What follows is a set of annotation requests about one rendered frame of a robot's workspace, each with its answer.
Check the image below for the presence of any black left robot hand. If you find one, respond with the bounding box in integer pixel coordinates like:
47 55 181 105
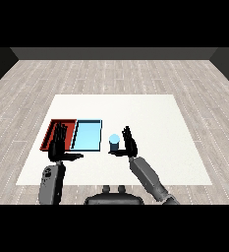
47 123 85 163

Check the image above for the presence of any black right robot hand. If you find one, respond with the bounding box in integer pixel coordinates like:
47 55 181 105
107 125 139 158

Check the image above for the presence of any red shallow open box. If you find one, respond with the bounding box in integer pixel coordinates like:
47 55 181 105
39 118 78 153

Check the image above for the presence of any dark grey robot body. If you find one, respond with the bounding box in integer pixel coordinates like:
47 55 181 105
83 185 145 206

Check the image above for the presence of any small blue can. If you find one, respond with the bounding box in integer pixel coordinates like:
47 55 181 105
108 133 121 153

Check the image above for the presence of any light blue shallow open box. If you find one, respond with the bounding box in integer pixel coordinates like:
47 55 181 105
69 118 103 153

